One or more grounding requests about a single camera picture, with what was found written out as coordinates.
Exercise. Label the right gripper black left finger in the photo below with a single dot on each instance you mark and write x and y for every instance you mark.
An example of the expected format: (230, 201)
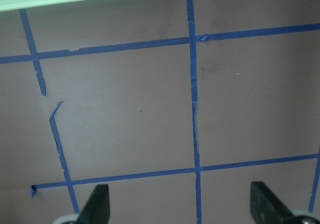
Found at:
(97, 208)

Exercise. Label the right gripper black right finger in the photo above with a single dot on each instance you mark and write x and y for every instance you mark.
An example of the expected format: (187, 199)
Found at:
(266, 207)

